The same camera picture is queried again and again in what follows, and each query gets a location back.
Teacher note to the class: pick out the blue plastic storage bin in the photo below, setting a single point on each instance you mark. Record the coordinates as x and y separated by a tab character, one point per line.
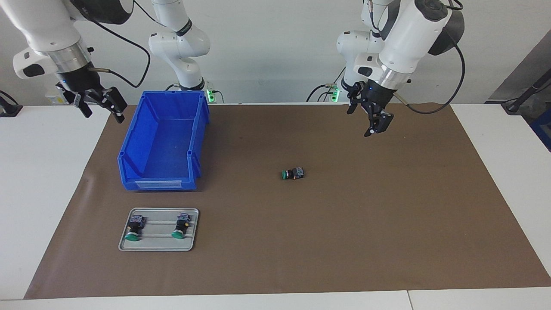
168	146

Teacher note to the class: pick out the black table clamp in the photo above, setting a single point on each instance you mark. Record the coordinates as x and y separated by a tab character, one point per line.
8	110

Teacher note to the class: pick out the blue crate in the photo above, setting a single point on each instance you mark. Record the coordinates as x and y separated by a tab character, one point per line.
544	129

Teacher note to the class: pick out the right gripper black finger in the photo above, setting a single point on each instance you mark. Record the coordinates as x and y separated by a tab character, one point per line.
85	110
118	105

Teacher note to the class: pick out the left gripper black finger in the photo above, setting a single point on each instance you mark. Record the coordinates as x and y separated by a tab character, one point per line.
383	122
354	101

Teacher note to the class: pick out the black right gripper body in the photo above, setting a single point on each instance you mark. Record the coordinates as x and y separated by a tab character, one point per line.
82	84

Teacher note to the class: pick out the brown table mat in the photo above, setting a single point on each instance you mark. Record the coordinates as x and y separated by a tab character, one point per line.
323	237

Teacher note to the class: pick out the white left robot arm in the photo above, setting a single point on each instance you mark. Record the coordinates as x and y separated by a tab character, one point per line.
409	34

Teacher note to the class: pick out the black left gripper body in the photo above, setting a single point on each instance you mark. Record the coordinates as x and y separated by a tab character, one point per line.
376	97

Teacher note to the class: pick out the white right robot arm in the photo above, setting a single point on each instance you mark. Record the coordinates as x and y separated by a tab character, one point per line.
43	26

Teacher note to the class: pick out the green push button switch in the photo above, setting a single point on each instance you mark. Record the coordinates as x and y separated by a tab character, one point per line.
297	173
134	227
181	224

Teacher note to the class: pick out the black stand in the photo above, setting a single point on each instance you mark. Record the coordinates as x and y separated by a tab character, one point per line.
514	105

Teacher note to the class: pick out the grey metal tray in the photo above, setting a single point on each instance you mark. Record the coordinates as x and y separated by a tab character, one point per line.
159	243

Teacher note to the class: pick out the white wall power strip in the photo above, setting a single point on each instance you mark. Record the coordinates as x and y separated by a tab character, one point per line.
51	100

